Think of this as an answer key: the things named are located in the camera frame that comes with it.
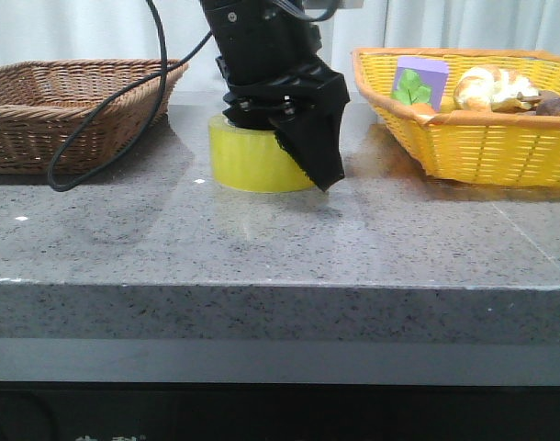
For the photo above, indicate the purple block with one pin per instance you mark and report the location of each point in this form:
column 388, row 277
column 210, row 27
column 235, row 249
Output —
column 432, row 72

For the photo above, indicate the yellow tape roll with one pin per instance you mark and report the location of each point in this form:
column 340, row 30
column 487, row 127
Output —
column 252, row 160

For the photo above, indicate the toy carrot with green leaves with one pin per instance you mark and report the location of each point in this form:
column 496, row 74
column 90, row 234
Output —
column 410, row 90

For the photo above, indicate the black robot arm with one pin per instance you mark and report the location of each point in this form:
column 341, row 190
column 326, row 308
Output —
column 223, row 16

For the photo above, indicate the black serrated gripper finger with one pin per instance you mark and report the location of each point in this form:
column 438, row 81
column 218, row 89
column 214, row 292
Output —
column 311, row 137

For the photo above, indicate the white curtain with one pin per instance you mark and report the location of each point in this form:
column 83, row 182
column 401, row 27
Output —
column 55, row 30

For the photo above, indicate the brown wicker basket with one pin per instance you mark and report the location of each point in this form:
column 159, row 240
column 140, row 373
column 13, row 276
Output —
column 42, row 103

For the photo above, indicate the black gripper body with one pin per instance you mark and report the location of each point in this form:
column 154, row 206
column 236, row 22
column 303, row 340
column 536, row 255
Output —
column 273, row 71

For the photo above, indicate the toy bread roll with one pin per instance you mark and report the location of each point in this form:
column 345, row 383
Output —
column 489, row 88

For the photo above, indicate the yellow plastic woven basket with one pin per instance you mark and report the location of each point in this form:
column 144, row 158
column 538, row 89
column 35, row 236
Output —
column 509, row 150

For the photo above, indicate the brown toy mushroom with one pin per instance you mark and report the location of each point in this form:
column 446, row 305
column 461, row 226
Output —
column 545, row 103

